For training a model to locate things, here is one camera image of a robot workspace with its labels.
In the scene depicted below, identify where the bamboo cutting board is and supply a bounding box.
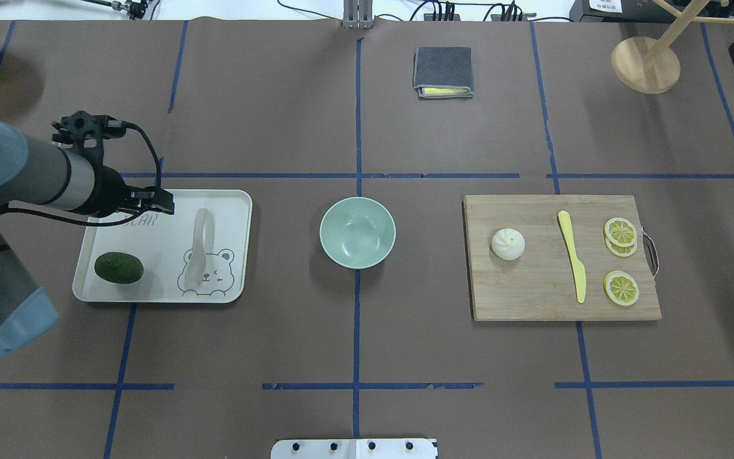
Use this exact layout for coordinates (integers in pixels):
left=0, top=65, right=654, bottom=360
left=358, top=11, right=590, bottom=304
left=463, top=194, right=662, bottom=321

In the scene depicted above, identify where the light green bowl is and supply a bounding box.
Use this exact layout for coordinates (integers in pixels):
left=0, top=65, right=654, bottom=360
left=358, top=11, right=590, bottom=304
left=319, top=196, right=397, bottom=270

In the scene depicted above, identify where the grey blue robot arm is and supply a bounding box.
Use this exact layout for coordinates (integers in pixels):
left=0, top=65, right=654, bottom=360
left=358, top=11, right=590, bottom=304
left=0, top=111, right=175, bottom=356

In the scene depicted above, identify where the wooden cup tree stand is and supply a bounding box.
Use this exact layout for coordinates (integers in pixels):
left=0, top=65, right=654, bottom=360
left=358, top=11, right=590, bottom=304
left=610, top=1, right=734, bottom=95

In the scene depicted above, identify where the cream bear serving tray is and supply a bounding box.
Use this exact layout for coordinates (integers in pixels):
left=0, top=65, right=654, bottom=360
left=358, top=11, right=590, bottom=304
left=73, top=189, right=253, bottom=304

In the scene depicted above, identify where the black camera mount wrist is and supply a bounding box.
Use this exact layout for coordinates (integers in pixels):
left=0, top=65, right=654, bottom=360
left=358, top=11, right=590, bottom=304
left=52, top=110, right=126, bottom=168

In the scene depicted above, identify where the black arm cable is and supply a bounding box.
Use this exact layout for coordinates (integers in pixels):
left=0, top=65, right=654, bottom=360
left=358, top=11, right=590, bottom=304
left=0, top=122, right=165, bottom=228

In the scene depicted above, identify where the top lemon slice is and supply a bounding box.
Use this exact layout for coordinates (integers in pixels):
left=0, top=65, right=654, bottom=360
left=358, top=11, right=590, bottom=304
left=603, top=217, right=638, bottom=248

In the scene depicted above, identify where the yellow plastic knife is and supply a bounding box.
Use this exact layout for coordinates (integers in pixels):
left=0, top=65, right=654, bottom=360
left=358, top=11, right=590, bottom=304
left=558, top=210, right=587, bottom=304

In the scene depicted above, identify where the grey folded cloth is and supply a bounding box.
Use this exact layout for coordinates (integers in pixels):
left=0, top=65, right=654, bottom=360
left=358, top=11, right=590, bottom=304
left=412, top=47, right=474, bottom=99

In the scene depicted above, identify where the aluminium frame post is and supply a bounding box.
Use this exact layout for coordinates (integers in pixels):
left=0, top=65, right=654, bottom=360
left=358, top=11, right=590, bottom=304
left=342, top=0, right=375, bottom=29

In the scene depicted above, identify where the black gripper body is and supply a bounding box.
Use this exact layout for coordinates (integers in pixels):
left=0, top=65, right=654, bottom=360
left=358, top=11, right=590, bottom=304
left=111, top=185, right=165, bottom=215

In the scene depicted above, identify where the green avocado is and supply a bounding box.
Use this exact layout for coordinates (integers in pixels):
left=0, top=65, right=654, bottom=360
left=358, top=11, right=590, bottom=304
left=94, top=252, right=145, bottom=285

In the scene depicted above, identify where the white ceramic soup spoon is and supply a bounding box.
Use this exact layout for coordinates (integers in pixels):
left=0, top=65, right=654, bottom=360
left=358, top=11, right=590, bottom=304
left=185, top=207, right=215, bottom=285

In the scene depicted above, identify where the white steamed bun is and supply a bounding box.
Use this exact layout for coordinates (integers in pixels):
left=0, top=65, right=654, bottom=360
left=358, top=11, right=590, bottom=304
left=490, top=228, right=526, bottom=261

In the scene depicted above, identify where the lower lemon slice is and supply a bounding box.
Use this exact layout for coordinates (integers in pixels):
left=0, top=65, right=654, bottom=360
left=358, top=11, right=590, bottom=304
left=603, top=270, right=640, bottom=307

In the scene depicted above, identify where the under lemon slice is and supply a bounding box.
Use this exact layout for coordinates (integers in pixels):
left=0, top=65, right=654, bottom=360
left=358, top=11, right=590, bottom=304
left=604, top=239, right=638, bottom=258

